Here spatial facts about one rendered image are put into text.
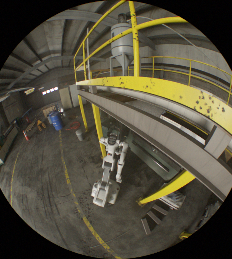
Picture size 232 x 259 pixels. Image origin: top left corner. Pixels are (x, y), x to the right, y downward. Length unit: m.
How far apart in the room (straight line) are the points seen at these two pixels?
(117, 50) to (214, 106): 2.10
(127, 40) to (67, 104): 6.63
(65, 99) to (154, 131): 7.28
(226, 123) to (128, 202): 2.10
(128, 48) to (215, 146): 2.18
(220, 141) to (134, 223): 2.07
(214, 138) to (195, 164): 0.25
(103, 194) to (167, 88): 1.75
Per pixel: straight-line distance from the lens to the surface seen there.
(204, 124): 0.98
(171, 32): 5.11
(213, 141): 0.54
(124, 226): 2.20
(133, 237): 2.31
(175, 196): 2.27
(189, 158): 0.66
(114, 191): 1.83
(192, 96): 0.46
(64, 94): 7.49
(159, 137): 0.68
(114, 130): 2.23
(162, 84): 0.51
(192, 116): 0.97
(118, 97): 1.65
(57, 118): 4.64
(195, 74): 6.07
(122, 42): 2.27
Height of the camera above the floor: 2.15
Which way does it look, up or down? 36 degrees down
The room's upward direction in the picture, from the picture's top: 2 degrees counter-clockwise
